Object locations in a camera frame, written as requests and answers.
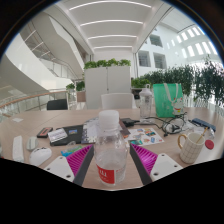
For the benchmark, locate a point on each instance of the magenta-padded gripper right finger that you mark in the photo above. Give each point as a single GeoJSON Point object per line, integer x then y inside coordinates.
{"type": "Point", "coordinates": [163, 165]}

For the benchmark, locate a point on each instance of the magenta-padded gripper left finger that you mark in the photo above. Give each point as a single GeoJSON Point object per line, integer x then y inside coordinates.
{"type": "Point", "coordinates": [60, 166]}

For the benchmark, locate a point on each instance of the clear red-labelled water bottle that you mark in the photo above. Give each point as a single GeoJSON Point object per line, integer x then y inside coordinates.
{"type": "Point", "coordinates": [110, 156]}

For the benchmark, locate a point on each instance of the teal marker pen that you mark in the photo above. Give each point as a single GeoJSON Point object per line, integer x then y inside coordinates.
{"type": "Point", "coordinates": [68, 151]}

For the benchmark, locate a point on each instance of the white computer mouse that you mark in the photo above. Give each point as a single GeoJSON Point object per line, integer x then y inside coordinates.
{"type": "Point", "coordinates": [40, 156]}

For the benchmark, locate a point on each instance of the white card box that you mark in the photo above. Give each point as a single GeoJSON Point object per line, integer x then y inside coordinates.
{"type": "Point", "coordinates": [57, 135]}

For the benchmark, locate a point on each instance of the colourful sticker sheet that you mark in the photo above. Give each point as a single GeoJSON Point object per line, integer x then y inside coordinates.
{"type": "Point", "coordinates": [146, 136]}

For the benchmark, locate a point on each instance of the black notebook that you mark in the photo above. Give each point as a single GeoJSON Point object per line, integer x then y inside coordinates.
{"type": "Point", "coordinates": [75, 133]}

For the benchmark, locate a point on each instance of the red and black case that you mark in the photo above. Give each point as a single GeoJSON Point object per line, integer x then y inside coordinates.
{"type": "Point", "coordinates": [44, 132]}

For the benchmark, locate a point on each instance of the white power strip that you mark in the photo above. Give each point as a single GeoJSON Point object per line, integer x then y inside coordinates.
{"type": "Point", "coordinates": [18, 149]}

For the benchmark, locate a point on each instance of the wooden stirring stick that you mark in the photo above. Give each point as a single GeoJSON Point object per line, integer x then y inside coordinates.
{"type": "Point", "coordinates": [202, 135]}

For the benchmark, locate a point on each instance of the flat round red coaster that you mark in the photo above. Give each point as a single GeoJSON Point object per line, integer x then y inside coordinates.
{"type": "Point", "coordinates": [209, 144]}

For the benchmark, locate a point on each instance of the black charger block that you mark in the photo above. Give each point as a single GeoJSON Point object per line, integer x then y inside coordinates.
{"type": "Point", "coordinates": [128, 121]}

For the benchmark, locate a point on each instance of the dark blue keyboard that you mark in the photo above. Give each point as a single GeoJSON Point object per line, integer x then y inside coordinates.
{"type": "Point", "coordinates": [204, 124]}

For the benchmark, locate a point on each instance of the black chair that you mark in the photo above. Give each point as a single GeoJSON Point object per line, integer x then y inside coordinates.
{"type": "Point", "coordinates": [57, 105]}

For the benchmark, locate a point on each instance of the tall clear plastic jug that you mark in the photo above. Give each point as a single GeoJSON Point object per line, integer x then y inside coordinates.
{"type": "Point", "coordinates": [145, 103]}

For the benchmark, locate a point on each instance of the green tote bag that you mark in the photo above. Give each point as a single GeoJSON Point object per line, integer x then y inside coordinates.
{"type": "Point", "coordinates": [165, 100]}

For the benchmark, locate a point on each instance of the brown planter with plants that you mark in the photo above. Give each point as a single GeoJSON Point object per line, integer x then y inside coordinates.
{"type": "Point", "coordinates": [80, 91]}

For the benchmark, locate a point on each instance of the white chair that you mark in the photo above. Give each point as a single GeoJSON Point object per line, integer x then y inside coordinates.
{"type": "Point", "coordinates": [116, 100]}

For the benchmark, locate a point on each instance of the row of green plants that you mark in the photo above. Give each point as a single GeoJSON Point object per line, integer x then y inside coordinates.
{"type": "Point", "coordinates": [186, 80]}

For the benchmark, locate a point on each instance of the white cabinet with plants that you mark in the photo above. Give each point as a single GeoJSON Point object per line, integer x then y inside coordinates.
{"type": "Point", "coordinates": [106, 83]}

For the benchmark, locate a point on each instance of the ceiling light strips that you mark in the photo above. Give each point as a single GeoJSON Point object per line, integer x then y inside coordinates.
{"type": "Point", "coordinates": [110, 21]}

